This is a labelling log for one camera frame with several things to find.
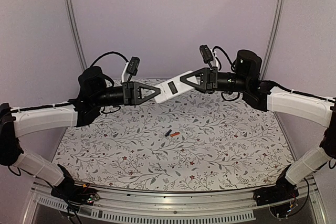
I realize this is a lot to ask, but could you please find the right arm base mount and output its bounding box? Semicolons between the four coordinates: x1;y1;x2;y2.
253;184;299;206

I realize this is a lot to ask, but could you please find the aluminium front rail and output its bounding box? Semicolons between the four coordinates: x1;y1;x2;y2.
23;177;329;223

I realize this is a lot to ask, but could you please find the floral patterned table mat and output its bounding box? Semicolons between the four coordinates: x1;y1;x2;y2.
53;91;293;191

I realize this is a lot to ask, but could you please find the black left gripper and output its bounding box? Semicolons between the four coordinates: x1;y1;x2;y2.
92;81;160;108

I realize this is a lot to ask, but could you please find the aluminium frame post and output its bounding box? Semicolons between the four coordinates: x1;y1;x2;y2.
265;0;285;67
64;0;88;71

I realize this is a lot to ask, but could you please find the dark purple AAA battery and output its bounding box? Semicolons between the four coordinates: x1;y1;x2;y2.
165;130;172;137

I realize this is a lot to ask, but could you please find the orange AAA battery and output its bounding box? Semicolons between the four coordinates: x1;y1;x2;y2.
170;132;180;137

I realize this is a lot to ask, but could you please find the right aluminium frame post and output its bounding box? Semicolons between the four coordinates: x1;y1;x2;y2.
265;0;285;67

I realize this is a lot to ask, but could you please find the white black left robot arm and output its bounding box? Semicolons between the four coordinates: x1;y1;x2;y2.
1;57;161;200

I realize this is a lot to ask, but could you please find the left aluminium frame post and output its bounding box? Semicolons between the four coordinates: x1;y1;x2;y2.
64;0;88;71

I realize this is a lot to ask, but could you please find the white remote control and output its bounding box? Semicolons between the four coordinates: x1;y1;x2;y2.
154;70;194;104

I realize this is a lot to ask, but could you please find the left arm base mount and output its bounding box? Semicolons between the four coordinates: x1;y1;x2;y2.
51;180;100;205

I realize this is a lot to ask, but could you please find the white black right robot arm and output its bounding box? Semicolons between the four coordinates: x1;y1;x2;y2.
180;45;335;201

